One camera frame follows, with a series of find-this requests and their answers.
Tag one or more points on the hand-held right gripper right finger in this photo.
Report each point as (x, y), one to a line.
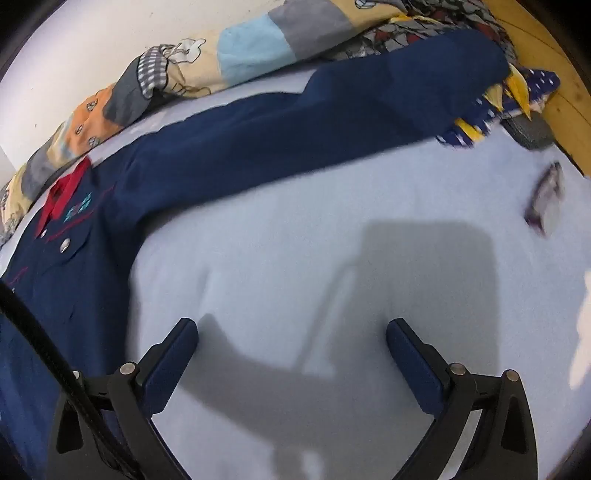
(412, 365)

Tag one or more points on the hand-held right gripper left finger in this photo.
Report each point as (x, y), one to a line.
(170, 365)

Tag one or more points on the navy blue jacket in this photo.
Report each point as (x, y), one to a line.
(277, 138)

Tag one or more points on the light blue cloud bed sheet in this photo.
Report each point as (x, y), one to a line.
(323, 230)

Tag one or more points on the small purple white packet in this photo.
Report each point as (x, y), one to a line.
(547, 198)

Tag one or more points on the dark grey item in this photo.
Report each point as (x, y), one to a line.
(531, 132)

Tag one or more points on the navy star-printed cloth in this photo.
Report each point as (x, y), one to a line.
(535, 83)

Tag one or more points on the grey patterned cloth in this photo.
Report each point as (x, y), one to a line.
(398, 37)

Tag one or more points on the wooden headboard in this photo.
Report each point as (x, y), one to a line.
(535, 37)

